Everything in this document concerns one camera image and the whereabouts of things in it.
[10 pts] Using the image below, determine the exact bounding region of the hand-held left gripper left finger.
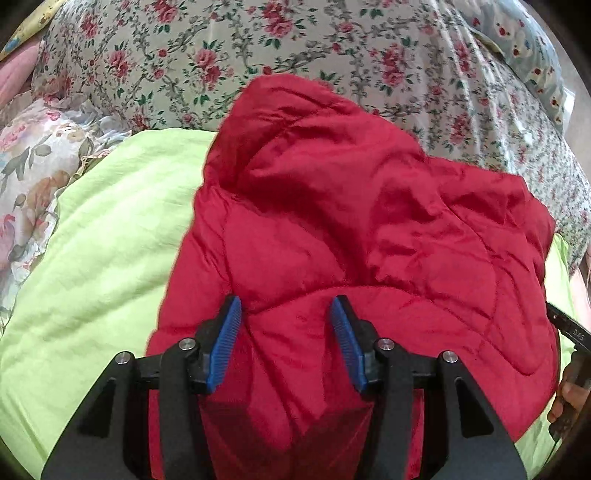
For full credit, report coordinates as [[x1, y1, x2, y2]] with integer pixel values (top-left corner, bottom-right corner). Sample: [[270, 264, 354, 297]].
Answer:
[[41, 295, 243, 480]]

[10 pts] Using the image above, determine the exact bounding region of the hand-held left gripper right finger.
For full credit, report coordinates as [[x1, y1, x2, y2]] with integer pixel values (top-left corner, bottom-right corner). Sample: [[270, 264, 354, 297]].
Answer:
[[329, 295, 528, 480]]

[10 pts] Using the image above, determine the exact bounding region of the red quilted jacket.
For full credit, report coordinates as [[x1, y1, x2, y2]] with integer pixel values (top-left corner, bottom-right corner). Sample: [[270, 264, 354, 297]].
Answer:
[[145, 74, 561, 480]]

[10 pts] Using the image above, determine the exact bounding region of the person's right hand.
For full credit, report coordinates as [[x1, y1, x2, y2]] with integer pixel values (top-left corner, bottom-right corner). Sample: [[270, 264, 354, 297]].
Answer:
[[547, 353, 591, 428]]

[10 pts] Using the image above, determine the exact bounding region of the pink bed sheet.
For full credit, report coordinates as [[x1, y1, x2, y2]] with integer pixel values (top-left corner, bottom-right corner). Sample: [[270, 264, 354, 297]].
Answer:
[[570, 258, 591, 315]]

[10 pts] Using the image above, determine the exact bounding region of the light green blanket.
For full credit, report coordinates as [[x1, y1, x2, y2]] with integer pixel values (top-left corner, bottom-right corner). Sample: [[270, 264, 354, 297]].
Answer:
[[0, 128, 573, 480]]

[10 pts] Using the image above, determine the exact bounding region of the large-flower ruffled pillow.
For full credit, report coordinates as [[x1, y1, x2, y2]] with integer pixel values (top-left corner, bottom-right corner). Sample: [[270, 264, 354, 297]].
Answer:
[[0, 95, 134, 333]]

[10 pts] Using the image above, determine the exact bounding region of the pale blue dotted pillow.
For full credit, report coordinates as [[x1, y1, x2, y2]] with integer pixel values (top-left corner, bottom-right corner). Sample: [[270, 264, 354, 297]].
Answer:
[[457, 0, 571, 130]]

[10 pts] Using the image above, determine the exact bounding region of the rose print floral quilt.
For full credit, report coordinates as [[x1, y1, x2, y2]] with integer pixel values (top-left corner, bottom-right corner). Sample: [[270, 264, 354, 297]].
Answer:
[[32, 0, 591, 278]]

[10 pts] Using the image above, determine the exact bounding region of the pink pillow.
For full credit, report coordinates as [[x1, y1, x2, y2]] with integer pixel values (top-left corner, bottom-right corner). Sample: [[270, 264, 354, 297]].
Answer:
[[0, 39, 44, 125]]

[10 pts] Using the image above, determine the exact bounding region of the yellow printed pillow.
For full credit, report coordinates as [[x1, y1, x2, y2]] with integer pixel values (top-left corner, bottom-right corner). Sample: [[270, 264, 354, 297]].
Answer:
[[0, 0, 70, 63]]

